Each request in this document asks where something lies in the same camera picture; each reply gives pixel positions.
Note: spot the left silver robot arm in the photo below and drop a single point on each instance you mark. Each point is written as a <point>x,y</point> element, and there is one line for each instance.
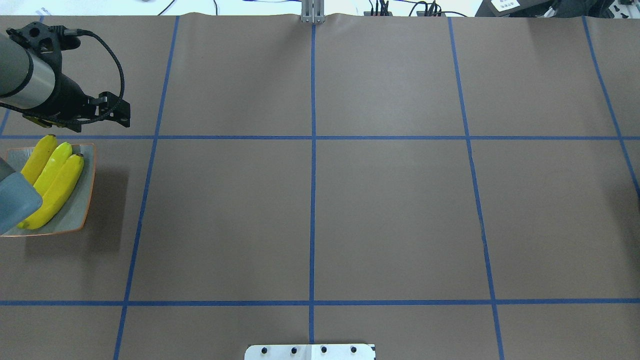
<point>34,85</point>

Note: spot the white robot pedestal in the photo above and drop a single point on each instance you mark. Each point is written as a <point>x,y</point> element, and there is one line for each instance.
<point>331,351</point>

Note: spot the yellow banana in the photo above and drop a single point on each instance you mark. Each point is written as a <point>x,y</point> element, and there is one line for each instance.
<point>39,157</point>
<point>57,194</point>
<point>52,167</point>

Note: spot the grey square plate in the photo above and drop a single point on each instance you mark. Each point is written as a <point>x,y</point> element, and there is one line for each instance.
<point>72,216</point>

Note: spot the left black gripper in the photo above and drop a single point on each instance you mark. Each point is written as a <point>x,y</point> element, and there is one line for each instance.
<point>69,96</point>

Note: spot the black box with label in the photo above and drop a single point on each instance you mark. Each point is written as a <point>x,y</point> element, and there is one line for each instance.
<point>512,8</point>

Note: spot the aluminium frame post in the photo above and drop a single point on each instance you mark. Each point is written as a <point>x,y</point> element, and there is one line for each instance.
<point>313,12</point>

